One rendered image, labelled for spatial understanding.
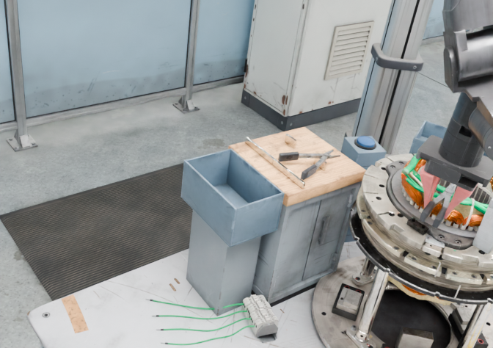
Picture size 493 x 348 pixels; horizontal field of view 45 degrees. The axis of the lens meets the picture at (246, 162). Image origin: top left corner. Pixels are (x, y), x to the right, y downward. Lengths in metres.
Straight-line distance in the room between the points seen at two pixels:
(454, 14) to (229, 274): 0.63
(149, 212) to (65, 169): 0.54
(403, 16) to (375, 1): 2.18
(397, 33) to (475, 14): 0.66
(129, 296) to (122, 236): 1.35
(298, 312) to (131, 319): 0.33
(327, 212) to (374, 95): 0.40
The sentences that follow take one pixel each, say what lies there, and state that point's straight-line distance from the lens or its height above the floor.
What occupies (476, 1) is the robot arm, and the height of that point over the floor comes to 1.48.
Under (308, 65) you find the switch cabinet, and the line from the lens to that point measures 3.36.
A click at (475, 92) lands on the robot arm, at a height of 1.38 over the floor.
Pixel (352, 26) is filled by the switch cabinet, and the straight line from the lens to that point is 3.49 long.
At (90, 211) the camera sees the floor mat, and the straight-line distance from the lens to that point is 2.71.
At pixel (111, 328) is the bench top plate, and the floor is 0.78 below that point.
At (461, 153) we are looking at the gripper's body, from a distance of 0.84.
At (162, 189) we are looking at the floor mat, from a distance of 2.85.
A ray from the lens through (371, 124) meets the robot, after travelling 1.50.
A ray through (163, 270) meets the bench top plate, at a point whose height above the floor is 0.78.
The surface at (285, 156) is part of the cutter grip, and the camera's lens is 1.10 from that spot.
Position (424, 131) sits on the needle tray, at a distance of 1.45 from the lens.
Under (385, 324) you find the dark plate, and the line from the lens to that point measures 1.27.
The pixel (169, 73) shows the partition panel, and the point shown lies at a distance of 3.45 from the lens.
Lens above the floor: 1.65
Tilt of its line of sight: 32 degrees down
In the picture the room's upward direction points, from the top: 9 degrees clockwise
